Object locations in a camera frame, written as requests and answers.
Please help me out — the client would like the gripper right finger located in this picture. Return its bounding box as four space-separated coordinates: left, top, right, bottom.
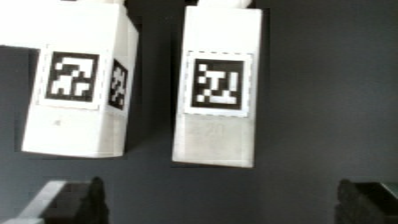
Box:
334 179 398 224

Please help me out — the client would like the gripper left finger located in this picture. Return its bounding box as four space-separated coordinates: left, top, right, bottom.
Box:
11 177 107 224

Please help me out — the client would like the white table leg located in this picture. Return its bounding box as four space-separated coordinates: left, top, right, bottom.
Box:
173 0 263 168
22 0 139 158

